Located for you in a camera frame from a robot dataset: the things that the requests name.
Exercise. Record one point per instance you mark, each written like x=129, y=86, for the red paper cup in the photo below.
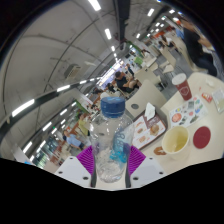
x=182, y=87

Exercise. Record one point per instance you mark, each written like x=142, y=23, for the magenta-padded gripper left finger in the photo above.
x=85, y=160

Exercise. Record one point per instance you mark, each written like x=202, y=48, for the clear blue-capped water bottle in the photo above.
x=111, y=140

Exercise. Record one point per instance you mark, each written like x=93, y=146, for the colourful sticker sheet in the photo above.
x=188, y=112

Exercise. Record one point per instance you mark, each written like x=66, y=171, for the beige chair with round hole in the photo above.
x=146, y=96

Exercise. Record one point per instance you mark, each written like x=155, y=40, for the flat round red coaster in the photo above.
x=201, y=137

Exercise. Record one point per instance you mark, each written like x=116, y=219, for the ceiling lights group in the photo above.
x=23, y=107

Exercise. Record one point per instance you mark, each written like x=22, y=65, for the dark food tray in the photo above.
x=146, y=131

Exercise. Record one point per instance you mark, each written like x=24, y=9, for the beige chairs group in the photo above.
x=146, y=76

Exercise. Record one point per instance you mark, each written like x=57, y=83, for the clear plastic packet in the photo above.
x=219, y=100

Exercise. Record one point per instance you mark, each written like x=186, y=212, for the small red wrapper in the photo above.
x=206, y=97

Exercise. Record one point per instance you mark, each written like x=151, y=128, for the cream ceramic mug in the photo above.
x=175, y=142

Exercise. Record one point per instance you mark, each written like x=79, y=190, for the ceiling air conditioner unit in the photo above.
x=71, y=70

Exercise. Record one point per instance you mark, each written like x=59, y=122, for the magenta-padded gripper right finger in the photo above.
x=137, y=160

